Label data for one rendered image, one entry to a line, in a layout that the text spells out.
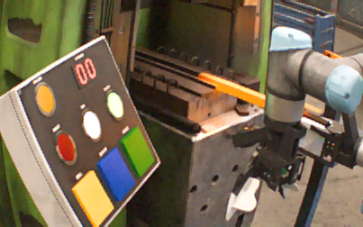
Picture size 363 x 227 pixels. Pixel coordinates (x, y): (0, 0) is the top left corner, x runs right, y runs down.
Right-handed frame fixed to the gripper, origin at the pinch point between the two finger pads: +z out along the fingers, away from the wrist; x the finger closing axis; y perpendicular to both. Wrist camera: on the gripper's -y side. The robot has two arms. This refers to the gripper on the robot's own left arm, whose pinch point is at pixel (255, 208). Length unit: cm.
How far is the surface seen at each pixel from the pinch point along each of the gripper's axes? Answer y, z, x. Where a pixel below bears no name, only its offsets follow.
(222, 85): -42.5, -6.9, 22.2
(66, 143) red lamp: -9.4, -16.1, -33.9
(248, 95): -34.3, -7.1, 24.3
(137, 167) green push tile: -14.9, -5.9, -17.2
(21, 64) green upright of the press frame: -68, -12, -28
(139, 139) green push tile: -19.5, -9.1, -14.3
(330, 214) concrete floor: -66, 93, 140
